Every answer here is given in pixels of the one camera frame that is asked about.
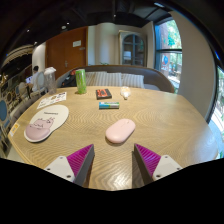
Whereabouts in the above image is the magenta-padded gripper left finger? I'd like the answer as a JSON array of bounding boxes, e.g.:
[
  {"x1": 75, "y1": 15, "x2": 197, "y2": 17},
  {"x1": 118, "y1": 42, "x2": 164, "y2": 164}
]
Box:
[{"x1": 44, "y1": 143, "x2": 96, "y2": 187}]

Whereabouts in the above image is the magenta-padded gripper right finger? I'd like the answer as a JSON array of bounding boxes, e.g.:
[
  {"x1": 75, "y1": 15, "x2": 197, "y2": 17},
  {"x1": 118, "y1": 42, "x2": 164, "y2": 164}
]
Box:
[{"x1": 133, "y1": 143, "x2": 184, "y2": 186}]

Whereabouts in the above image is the pink computer mouse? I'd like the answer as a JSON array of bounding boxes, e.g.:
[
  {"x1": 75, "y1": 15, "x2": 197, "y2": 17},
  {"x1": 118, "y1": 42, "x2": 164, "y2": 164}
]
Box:
[{"x1": 105, "y1": 118, "x2": 137, "y2": 145}]

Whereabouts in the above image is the yellow card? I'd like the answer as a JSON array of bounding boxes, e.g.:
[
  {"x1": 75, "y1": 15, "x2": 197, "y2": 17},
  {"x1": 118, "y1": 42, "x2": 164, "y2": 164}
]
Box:
[{"x1": 8, "y1": 122, "x2": 21, "y2": 138}]

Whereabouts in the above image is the white sticker sheet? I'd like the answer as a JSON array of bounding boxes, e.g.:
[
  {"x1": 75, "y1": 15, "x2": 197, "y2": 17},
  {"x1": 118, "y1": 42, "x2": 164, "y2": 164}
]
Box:
[{"x1": 36, "y1": 92, "x2": 68, "y2": 110}]

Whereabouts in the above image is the small green blue box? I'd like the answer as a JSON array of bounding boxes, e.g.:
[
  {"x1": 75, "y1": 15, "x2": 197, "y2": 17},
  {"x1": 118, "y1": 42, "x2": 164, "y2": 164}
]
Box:
[{"x1": 98, "y1": 101, "x2": 120, "y2": 110}]

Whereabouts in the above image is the plastic-wrapped tube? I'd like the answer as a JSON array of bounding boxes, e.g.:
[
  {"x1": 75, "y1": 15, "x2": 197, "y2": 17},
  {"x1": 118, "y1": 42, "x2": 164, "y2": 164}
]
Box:
[{"x1": 120, "y1": 86, "x2": 132, "y2": 100}]

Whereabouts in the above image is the black and red box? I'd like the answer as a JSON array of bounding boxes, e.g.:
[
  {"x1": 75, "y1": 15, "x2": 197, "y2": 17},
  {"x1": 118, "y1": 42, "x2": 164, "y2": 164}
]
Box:
[{"x1": 95, "y1": 88, "x2": 113, "y2": 100}]

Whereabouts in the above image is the clear shaker bottle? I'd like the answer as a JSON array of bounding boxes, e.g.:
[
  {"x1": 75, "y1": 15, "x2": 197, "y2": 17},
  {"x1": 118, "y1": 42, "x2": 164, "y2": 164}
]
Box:
[{"x1": 43, "y1": 66, "x2": 58, "y2": 96}]

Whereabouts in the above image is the black bag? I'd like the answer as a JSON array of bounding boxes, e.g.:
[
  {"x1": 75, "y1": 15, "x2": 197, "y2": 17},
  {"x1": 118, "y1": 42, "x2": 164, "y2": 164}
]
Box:
[{"x1": 61, "y1": 70, "x2": 78, "y2": 88}]

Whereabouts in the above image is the brown curved sofa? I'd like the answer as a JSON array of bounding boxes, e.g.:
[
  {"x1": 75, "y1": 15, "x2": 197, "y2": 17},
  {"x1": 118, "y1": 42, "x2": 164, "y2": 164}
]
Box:
[{"x1": 56, "y1": 64, "x2": 176, "y2": 94}]

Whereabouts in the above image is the green drink can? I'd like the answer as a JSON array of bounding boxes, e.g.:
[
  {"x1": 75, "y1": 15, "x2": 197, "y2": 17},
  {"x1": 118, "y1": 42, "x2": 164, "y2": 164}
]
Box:
[{"x1": 75, "y1": 68, "x2": 88, "y2": 95}]

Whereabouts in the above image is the striped pillow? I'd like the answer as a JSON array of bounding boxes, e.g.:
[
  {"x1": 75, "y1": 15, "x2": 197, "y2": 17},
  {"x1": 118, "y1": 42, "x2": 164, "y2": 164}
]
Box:
[
  {"x1": 120, "y1": 73, "x2": 146, "y2": 89},
  {"x1": 96, "y1": 72, "x2": 123, "y2": 88},
  {"x1": 85, "y1": 71, "x2": 108, "y2": 87}
]

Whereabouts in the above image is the person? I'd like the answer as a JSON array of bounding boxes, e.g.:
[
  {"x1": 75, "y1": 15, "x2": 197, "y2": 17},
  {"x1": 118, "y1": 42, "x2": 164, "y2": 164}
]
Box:
[{"x1": 29, "y1": 65, "x2": 43, "y2": 93}]

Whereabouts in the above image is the dark-framed window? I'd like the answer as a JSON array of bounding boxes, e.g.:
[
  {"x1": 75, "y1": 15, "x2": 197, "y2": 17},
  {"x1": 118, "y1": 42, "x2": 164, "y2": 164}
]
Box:
[{"x1": 154, "y1": 18, "x2": 183, "y2": 91}]

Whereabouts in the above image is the brown wooden door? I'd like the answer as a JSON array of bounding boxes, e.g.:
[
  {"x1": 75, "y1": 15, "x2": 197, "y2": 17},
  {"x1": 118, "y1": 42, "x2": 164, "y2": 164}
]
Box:
[{"x1": 45, "y1": 26, "x2": 89, "y2": 79}]

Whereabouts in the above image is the arched glass-door cabinet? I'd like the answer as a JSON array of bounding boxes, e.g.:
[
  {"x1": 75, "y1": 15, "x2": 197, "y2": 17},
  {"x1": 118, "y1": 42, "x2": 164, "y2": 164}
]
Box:
[{"x1": 118, "y1": 30, "x2": 148, "y2": 68}]

